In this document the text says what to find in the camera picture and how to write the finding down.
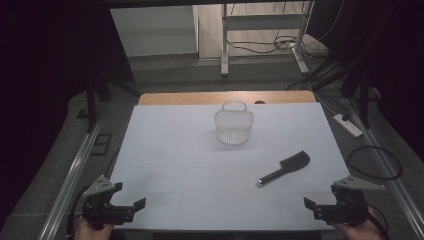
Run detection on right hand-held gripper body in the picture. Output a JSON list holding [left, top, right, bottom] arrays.
[[313, 175, 388, 226]]

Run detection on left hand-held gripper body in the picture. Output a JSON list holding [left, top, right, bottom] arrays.
[[82, 175, 135, 231]]

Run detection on black comb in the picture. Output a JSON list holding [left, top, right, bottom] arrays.
[[256, 150, 311, 188]]

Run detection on white plastic basket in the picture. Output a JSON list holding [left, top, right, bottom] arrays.
[[213, 100, 255, 146]]

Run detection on person's left hand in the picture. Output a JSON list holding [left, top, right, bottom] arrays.
[[73, 215, 116, 240]]

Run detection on person's right hand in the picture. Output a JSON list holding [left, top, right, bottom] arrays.
[[329, 207, 385, 240]]

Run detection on white table mat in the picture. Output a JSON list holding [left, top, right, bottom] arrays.
[[109, 102, 352, 232]]

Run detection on white power strip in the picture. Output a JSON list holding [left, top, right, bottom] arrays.
[[333, 113, 364, 139]]

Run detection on black metal stand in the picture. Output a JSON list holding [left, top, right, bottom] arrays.
[[311, 56, 383, 130], [83, 74, 143, 134]]

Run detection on left hand-held gripper cable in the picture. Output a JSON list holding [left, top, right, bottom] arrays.
[[66, 185, 90, 238]]

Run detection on hand-held gripper cable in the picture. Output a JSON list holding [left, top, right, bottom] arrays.
[[66, 185, 90, 238], [365, 202, 390, 240]]

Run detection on right hand-held gripper cable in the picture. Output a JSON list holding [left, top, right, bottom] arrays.
[[365, 202, 390, 240]]

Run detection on aluminium floor rail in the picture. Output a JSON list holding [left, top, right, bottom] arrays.
[[37, 116, 105, 240], [343, 96, 424, 240]]

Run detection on black square floor frame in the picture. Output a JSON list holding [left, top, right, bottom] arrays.
[[90, 132, 114, 157]]

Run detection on black looped floor cable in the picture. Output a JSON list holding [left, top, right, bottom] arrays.
[[345, 145, 404, 181]]

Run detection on white power strip cable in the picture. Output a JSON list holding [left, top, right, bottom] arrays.
[[309, 84, 346, 118]]

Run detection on tangled black floor cables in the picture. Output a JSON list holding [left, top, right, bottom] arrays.
[[225, 0, 346, 62]]

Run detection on white metal desk frame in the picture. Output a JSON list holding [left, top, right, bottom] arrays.
[[219, 0, 316, 77]]

